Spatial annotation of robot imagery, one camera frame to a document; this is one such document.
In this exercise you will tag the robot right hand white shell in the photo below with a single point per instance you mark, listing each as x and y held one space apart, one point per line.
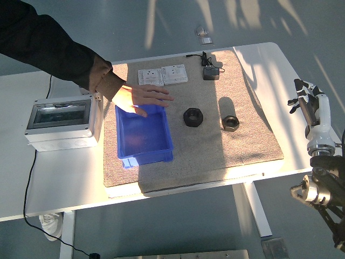
322 132

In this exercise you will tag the person's left hand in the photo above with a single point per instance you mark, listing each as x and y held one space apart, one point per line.
134 97

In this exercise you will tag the blue plastic box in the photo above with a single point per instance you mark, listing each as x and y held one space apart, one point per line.
145 135

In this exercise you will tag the large black hex nut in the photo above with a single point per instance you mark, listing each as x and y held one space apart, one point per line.
188 121

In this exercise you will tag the small dark hex nut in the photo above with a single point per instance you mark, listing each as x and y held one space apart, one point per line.
226 126

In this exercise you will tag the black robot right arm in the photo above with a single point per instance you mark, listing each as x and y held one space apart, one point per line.
326 164

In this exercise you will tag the person's left forearm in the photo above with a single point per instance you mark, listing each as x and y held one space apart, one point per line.
54 46

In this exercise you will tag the grey distribution box clear lid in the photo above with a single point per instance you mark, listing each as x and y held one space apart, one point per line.
59 116

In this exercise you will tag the white socket panel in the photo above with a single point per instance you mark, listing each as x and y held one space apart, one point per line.
151 78
175 74

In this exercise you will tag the white circuit breaker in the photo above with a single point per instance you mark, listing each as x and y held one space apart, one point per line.
97 96

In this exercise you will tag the black power adapter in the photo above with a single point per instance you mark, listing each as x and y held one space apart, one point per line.
211 74

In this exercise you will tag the silver floor socket plate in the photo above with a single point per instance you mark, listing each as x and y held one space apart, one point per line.
205 41
201 31

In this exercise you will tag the grey-brown mat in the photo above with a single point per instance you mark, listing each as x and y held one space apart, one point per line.
205 156

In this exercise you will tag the white table leg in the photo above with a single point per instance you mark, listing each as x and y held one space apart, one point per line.
67 237
258 213

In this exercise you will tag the grey table foot plate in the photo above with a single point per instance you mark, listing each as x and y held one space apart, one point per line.
275 249

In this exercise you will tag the white shoe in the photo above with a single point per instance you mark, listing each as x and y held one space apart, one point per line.
51 225

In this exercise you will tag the black floor plug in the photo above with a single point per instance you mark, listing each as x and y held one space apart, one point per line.
95 255

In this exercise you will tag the grey metal base plate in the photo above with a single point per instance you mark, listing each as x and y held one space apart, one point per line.
188 255

